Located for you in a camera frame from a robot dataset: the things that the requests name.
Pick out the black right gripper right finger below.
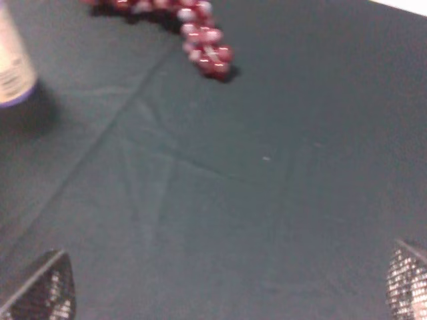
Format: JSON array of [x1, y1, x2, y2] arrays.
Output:
[[386, 239, 426, 320]]

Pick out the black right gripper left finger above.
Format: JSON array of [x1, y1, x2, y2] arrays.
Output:
[[1, 249, 76, 320]]

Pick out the black tablecloth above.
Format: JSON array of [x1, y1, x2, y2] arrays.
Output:
[[1, 1, 426, 319]]

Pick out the purple-topped paper-wrapped roll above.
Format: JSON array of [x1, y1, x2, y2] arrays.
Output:
[[1, 1, 38, 108]]

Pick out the red artificial grape bunch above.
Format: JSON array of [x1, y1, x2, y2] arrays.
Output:
[[86, 1, 233, 80]]

